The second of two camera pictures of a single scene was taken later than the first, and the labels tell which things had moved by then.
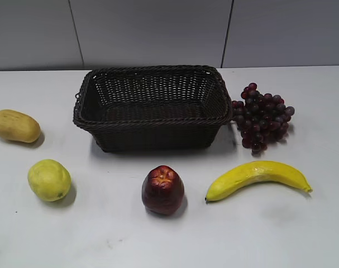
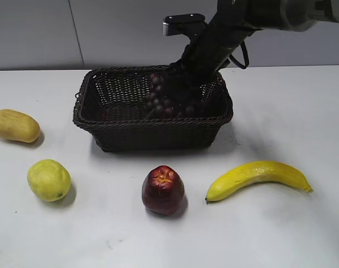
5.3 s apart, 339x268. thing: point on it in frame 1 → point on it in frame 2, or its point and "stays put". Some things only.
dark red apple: (163, 190) stays put
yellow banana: (256, 171) stays put
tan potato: (14, 126) stays put
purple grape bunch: (263, 119) → (160, 100)
